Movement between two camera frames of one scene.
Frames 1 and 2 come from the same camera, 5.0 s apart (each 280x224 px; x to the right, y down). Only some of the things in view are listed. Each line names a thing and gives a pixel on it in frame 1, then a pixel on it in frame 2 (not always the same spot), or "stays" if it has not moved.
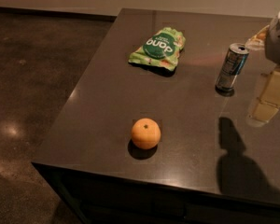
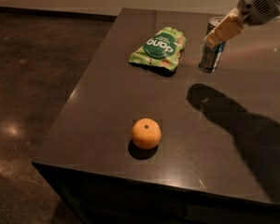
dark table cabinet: (101, 197) stays
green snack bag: (162, 49) stays
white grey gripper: (278, 39) -> (258, 7)
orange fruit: (146, 133) stays
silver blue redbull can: (231, 66) -> (210, 57)
